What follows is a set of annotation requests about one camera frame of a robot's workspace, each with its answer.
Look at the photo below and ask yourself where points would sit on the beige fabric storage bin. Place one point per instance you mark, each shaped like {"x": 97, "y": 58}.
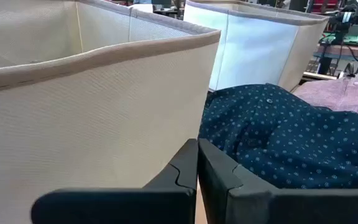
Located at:
{"x": 253, "y": 53}
{"x": 89, "y": 124}

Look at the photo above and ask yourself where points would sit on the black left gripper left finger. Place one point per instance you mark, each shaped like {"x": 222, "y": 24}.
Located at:
{"x": 135, "y": 205}

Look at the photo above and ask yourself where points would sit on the pink button shirt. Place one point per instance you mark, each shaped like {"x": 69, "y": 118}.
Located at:
{"x": 337, "y": 93}

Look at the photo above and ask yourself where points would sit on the navy dotted shirt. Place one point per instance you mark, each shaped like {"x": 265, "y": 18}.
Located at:
{"x": 291, "y": 140}

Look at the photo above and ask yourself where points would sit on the cluttered background workbench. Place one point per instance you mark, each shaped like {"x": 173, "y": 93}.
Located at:
{"x": 340, "y": 46}

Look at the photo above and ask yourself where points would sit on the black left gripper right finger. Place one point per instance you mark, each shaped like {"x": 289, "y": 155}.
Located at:
{"x": 259, "y": 205}

